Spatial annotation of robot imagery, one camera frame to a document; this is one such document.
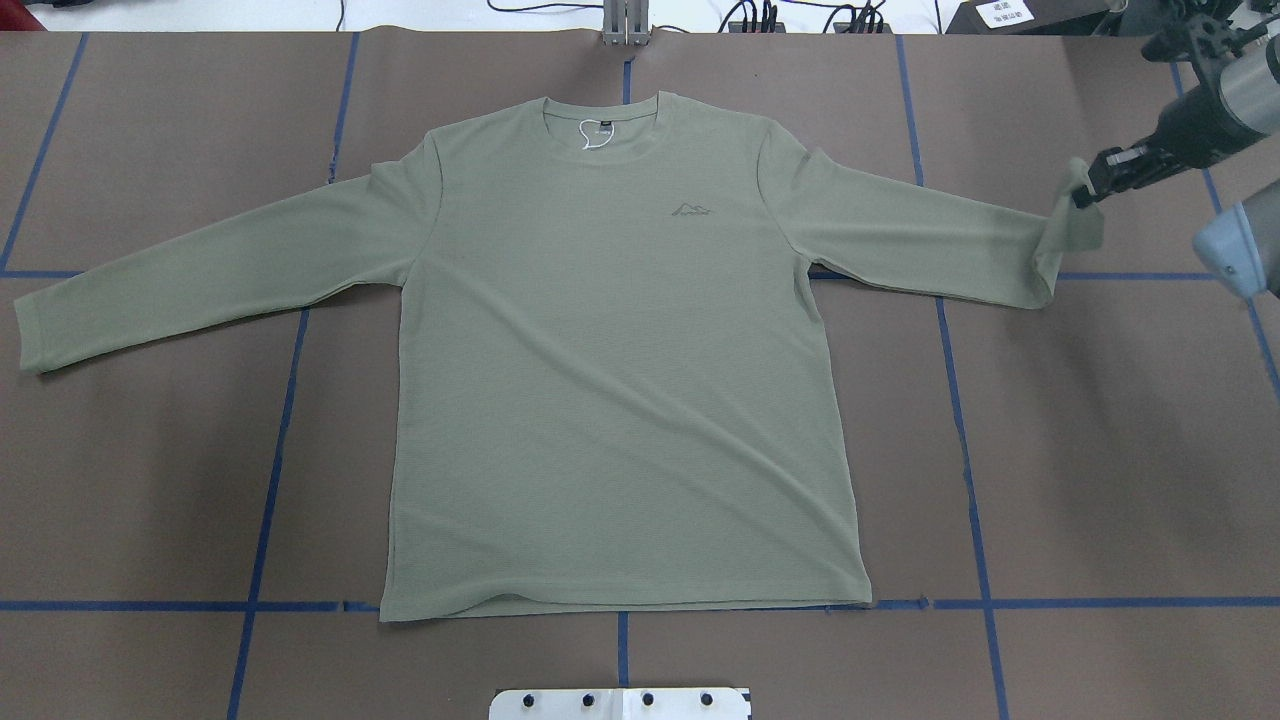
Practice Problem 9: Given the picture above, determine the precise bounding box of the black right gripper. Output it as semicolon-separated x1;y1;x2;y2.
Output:
1071;126;1201;209

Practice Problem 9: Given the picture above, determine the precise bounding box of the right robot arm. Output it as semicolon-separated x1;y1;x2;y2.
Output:
1071;1;1279;299

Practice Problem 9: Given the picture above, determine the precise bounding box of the aluminium frame post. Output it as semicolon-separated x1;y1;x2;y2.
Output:
600;0;652;47

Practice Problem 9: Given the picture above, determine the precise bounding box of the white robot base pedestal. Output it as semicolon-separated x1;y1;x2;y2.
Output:
488;687;754;719

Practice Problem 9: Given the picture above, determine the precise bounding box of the olive green long-sleeve shirt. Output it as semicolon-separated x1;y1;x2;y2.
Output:
14;92;1103;623

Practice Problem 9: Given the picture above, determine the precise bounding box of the black box with label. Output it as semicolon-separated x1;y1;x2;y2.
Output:
943;1;1114;36

